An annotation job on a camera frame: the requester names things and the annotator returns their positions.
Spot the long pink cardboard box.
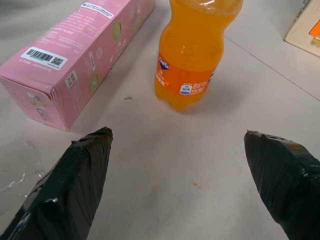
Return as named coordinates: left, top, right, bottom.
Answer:
left=0, top=0, right=156, bottom=132

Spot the orange Fanta soda bottle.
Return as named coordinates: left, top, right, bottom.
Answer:
left=153, top=0, right=244, bottom=113

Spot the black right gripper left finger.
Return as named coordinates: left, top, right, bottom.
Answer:
left=0, top=126, right=114, bottom=240

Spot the beige board with orange patch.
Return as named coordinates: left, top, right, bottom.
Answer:
left=283, top=0, right=320, bottom=59

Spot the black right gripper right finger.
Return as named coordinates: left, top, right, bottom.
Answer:
left=243, top=129, right=320, bottom=240

